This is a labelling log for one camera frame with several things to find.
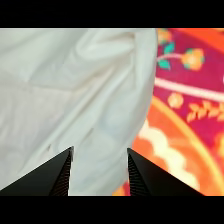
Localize white shirt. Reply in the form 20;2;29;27
0;28;159;197

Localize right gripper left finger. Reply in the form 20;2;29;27
0;145;75;197

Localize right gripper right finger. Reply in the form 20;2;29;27
126;147;205;197

